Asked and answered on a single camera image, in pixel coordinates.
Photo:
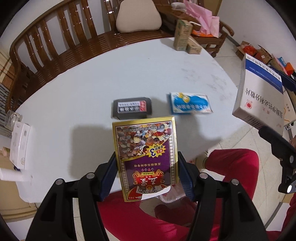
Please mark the white flat box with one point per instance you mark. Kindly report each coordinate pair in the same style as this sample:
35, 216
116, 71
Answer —
19, 142

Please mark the purple gold playing card box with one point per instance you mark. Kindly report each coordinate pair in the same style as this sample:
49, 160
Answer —
147, 156

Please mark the green tan upright carton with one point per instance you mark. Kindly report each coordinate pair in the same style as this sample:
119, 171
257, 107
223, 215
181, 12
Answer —
182, 34

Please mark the wooden armchair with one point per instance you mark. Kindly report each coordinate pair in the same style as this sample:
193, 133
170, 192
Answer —
172, 11

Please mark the blue cartoon medicine box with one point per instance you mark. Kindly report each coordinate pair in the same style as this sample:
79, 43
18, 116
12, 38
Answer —
189, 103

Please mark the glass jar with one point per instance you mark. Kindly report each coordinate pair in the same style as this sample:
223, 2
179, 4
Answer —
11, 118

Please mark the white blue medicine box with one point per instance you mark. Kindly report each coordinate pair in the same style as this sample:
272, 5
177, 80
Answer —
259, 101

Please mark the person's red trousers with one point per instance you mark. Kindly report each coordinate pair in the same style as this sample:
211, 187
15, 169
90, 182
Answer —
127, 221

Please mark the white paper roll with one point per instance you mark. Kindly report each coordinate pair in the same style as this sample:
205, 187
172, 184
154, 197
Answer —
14, 175

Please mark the small tan carton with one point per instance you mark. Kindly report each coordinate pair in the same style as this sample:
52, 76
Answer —
193, 47

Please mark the white plastic trash bag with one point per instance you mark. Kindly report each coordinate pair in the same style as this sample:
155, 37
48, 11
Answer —
175, 193

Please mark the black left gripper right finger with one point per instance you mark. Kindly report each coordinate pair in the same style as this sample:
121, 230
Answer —
239, 219

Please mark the pink plastic bag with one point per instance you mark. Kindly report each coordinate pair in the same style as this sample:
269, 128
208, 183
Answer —
209, 24

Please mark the cardboard boxes on floor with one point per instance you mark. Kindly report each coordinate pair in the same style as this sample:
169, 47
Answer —
264, 56

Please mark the black small box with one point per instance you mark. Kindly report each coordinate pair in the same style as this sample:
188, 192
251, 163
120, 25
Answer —
131, 108

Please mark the beige cushion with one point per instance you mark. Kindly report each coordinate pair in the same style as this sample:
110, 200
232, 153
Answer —
135, 16

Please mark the wooden bench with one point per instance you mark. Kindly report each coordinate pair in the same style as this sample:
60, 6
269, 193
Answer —
60, 39

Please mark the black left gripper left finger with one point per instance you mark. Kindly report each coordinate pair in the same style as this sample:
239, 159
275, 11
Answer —
55, 218

